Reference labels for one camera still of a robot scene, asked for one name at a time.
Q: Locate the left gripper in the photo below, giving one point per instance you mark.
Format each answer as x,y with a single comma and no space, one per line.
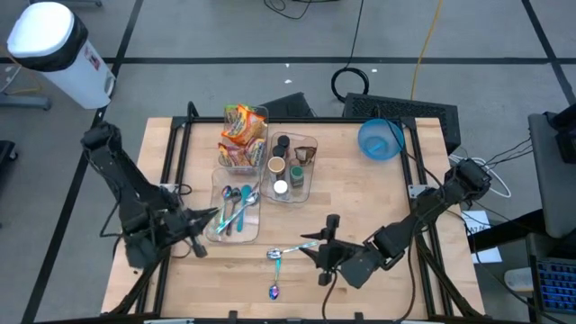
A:
180,225

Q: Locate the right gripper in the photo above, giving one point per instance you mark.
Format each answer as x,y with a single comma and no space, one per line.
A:
342,254

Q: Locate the iridescent rainbow spoon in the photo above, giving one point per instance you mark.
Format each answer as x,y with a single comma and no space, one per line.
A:
226,192
275,292

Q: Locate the clear plastic bin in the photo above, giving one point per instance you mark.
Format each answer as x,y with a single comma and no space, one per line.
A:
213,180
310,189
221,135

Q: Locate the teal plastic spoon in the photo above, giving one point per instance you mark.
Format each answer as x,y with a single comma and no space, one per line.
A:
245,202

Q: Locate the white lid spice jar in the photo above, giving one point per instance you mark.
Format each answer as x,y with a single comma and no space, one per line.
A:
280,186

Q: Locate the red ramen packet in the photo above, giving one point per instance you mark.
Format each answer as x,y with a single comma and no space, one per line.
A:
231,155

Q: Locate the green lid spice jar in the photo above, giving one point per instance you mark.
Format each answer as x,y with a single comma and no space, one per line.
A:
296,172

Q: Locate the brown lid spice jar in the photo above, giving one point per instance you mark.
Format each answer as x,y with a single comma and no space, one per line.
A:
294,161

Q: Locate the yellow pink ramen packet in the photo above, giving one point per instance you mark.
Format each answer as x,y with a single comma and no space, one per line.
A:
256,151

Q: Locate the tan lid spice jar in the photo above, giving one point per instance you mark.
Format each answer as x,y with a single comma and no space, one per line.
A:
276,164

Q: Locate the purple label spice jar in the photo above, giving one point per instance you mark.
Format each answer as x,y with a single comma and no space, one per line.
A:
279,151

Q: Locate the orange yellow ramen packet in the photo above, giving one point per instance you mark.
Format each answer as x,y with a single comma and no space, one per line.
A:
243,123

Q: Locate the black lid spice jar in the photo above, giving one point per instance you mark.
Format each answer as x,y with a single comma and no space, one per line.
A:
283,141

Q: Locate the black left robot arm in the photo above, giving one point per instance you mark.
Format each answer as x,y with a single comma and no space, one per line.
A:
121,180

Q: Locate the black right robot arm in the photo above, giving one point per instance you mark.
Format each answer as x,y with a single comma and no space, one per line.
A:
405,229

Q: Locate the blue plastic bowl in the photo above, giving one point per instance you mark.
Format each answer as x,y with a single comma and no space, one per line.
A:
391,135

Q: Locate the black tilted panel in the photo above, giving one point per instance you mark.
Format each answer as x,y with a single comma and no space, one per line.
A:
288,107

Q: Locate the white paper sheet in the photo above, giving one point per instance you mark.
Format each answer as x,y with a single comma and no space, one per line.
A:
488,256

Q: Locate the black computer case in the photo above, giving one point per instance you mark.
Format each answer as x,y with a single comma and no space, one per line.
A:
432,112

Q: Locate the black desk beam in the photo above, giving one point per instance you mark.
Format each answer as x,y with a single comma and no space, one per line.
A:
504,231

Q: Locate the white computer mouse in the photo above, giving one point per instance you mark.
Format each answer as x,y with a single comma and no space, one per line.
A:
517,280

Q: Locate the white trash can black bag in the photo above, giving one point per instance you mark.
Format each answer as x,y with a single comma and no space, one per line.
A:
54,40

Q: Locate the backlit keyboard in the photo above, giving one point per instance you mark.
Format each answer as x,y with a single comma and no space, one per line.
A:
555,283

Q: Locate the grey desk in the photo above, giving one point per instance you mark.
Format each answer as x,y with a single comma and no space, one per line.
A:
553,189

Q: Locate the black desk device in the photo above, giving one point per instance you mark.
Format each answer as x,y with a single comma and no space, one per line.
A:
568,144

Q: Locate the black aluminium table frame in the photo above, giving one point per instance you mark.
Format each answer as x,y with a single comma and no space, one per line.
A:
324,119

